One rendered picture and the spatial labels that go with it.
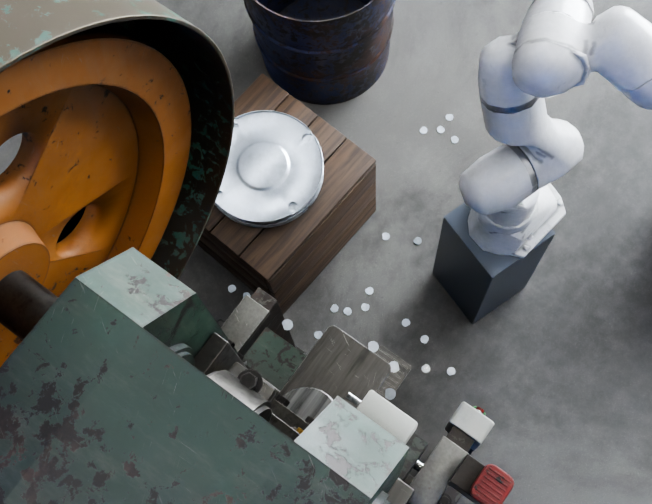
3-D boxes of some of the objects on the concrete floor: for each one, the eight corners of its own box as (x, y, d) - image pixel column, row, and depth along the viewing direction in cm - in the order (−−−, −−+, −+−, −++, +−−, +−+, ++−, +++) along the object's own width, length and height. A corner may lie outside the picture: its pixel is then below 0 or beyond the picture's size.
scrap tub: (311, -37, 285) (299, -148, 240) (424, 31, 276) (433, -71, 231) (227, 63, 276) (198, -33, 231) (341, 137, 267) (334, 52, 221)
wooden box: (275, 131, 268) (261, 72, 235) (376, 209, 259) (376, 160, 226) (181, 231, 260) (153, 185, 227) (282, 315, 251) (268, 280, 218)
